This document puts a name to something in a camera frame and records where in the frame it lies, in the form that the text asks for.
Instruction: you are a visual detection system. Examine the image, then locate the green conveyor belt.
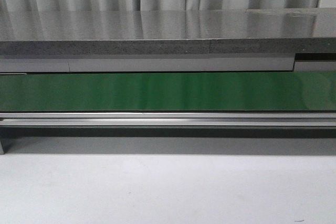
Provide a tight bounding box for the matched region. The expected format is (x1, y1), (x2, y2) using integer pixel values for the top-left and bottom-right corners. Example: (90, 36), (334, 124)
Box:
(1, 71), (335, 112)

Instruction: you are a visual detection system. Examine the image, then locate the grey stone counter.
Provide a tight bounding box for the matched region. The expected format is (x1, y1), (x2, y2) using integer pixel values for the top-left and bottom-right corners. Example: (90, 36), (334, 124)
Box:
(0, 7), (336, 73)

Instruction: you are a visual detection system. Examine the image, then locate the aluminium conveyor frame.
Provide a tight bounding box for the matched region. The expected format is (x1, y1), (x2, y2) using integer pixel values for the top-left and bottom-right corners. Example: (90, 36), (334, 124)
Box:
(1, 110), (335, 156)

